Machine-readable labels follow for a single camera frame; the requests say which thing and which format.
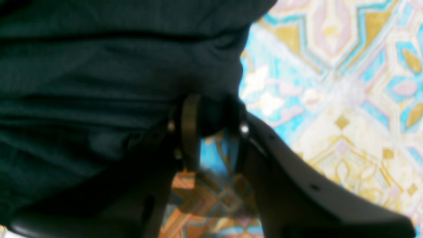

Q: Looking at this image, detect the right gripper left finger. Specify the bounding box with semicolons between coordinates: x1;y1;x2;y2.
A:
10;95;202;238

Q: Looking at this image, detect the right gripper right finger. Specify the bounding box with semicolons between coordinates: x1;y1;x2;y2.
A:
228;97;416;238

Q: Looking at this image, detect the black t-shirt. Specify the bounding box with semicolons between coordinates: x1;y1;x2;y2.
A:
0;0;276;225

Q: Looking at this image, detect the patterned tablecloth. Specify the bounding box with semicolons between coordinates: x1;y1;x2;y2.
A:
1;0;422;238

